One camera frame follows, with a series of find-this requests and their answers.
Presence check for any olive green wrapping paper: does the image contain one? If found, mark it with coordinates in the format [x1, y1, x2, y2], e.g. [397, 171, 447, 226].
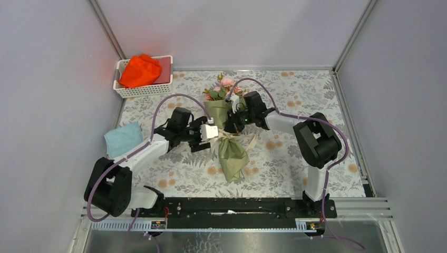
[204, 100, 249, 183]

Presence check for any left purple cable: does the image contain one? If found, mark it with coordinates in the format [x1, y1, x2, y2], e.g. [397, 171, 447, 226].
[86, 93, 215, 253]

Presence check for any white perforated plastic basket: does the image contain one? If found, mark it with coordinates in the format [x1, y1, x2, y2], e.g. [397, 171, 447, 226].
[112, 54, 173, 98]

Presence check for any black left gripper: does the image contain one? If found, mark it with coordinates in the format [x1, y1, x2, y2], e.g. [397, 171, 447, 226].
[179, 116, 211, 152]

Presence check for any cream ribbon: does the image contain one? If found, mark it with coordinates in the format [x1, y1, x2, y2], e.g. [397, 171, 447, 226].
[209, 129, 258, 154]

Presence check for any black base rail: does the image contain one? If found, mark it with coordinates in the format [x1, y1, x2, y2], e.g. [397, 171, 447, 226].
[131, 197, 337, 229]

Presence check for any orange cloth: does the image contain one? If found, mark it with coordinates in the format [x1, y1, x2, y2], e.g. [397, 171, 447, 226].
[118, 54, 162, 89]

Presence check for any pink fake flower bunch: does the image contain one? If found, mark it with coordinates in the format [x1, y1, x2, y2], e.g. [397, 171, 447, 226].
[202, 73, 236, 102]

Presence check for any light blue towel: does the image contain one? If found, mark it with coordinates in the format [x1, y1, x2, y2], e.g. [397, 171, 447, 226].
[104, 122, 143, 158]

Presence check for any dark red cloth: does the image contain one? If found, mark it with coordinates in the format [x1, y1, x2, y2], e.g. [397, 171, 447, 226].
[153, 56, 171, 84]

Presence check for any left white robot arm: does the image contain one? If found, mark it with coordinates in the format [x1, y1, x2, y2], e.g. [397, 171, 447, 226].
[84, 108, 219, 217]

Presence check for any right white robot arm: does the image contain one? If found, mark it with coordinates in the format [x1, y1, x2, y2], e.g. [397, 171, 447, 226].
[225, 91, 342, 217]

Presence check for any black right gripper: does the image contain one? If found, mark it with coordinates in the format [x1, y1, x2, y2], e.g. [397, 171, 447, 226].
[223, 106, 255, 134]

